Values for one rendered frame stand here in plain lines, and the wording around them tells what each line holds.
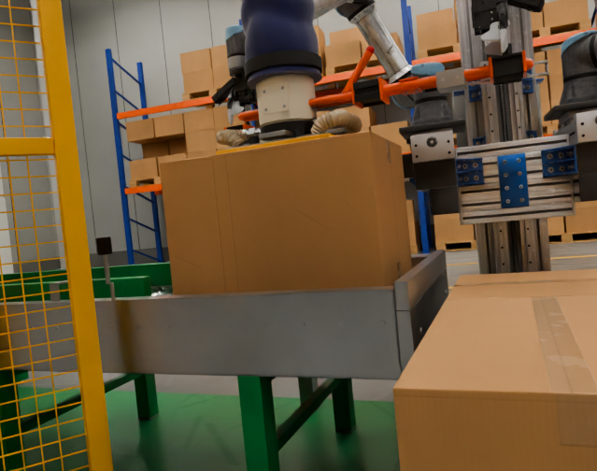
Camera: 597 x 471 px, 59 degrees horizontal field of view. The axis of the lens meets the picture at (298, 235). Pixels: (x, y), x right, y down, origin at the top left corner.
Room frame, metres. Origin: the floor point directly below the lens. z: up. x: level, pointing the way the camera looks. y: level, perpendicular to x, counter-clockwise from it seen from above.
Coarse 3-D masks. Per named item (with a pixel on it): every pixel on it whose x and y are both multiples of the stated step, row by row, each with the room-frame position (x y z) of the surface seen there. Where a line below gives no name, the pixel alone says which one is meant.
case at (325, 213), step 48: (288, 144) 1.33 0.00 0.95; (336, 144) 1.28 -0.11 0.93; (384, 144) 1.39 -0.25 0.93; (192, 192) 1.43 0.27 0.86; (240, 192) 1.38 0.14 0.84; (288, 192) 1.33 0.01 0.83; (336, 192) 1.28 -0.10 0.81; (384, 192) 1.34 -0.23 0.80; (192, 240) 1.44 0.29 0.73; (240, 240) 1.39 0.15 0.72; (288, 240) 1.34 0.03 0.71; (336, 240) 1.29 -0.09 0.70; (384, 240) 1.29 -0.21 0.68; (192, 288) 1.45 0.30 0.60; (240, 288) 1.39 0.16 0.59; (288, 288) 1.34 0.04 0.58
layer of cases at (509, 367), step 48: (480, 288) 1.30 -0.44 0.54; (528, 288) 1.23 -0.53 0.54; (576, 288) 1.17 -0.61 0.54; (432, 336) 0.87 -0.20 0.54; (480, 336) 0.84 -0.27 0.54; (528, 336) 0.81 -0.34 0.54; (576, 336) 0.78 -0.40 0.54; (432, 384) 0.64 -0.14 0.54; (480, 384) 0.62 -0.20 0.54; (528, 384) 0.60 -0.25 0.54; (576, 384) 0.59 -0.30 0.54; (432, 432) 0.62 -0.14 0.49; (480, 432) 0.60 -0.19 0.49; (528, 432) 0.58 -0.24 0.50; (576, 432) 0.57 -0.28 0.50
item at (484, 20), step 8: (472, 0) 1.35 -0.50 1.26; (480, 0) 1.33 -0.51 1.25; (488, 0) 1.32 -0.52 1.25; (496, 0) 1.31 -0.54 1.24; (504, 0) 1.30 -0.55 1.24; (472, 8) 1.32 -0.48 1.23; (480, 8) 1.31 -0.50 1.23; (488, 8) 1.31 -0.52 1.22; (496, 8) 1.30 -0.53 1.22; (472, 16) 1.32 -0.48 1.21; (480, 16) 1.31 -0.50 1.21; (488, 16) 1.31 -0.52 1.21; (496, 16) 1.30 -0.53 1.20; (480, 24) 1.31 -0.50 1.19; (488, 24) 1.31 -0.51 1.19; (480, 32) 1.36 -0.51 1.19
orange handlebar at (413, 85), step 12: (528, 60) 1.28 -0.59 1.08; (468, 72) 1.33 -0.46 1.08; (480, 72) 1.32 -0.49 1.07; (396, 84) 1.40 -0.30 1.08; (408, 84) 1.39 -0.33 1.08; (420, 84) 1.38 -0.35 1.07; (432, 84) 1.37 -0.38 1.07; (324, 96) 1.48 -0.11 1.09; (336, 96) 1.46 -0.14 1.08; (348, 96) 1.45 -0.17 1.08; (240, 120) 1.60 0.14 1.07; (252, 120) 1.62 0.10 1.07
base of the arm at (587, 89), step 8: (592, 72) 1.72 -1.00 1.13; (568, 80) 1.76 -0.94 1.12; (576, 80) 1.74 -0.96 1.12; (584, 80) 1.73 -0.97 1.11; (592, 80) 1.72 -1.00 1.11; (568, 88) 1.76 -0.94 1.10; (576, 88) 1.73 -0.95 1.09; (584, 88) 1.72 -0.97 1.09; (592, 88) 1.71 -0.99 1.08; (568, 96) 1.76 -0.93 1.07; (576, 96) 1.73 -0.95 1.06; (584, 96) 1.71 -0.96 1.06; (592, 96) 1.71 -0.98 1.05; (560, 104) 1.80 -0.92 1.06
